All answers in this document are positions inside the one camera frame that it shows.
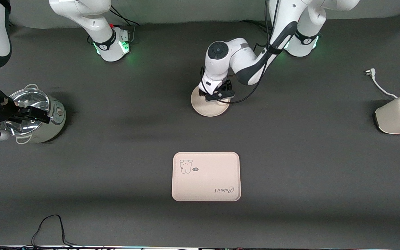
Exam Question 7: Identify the beige round plate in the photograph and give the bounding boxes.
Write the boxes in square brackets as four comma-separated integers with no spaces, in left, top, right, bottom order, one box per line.
[191,85,231,117]

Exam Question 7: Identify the beige rabbit print tray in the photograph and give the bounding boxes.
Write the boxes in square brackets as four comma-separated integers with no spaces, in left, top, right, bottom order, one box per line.
[172,152,241,202]

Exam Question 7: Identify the glass pot lid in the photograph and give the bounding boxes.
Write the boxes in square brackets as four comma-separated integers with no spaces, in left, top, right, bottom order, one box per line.
[0,89,51,136]

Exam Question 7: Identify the steel pot with glass lid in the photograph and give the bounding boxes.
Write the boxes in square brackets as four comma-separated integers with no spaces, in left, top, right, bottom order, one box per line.
[0,84,67,144]

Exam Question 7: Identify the cream white toaster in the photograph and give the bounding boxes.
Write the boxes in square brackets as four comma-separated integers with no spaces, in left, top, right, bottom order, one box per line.
[374,95,400,135]

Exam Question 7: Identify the black left arm base cables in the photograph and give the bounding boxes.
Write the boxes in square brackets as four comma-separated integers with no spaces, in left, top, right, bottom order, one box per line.
[240,19,273,35]

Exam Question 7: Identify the black arm base cables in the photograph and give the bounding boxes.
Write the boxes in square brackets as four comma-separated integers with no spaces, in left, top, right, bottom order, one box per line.
[240,19,273,35]
[110,5,140,27]

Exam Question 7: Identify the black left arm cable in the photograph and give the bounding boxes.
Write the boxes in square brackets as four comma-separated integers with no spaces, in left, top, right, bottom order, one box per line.
[200,0,291,105]

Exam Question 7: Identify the thin black floor cable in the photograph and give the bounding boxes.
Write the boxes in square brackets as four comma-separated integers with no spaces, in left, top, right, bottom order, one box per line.
[0,214,82,250]

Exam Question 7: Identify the black right arm base cables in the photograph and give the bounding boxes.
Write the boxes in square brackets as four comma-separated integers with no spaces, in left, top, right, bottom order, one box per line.
[110,5,140,27]

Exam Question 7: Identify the white power cord plug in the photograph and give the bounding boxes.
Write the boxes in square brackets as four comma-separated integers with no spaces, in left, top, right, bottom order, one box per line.
[364,68,398,99]

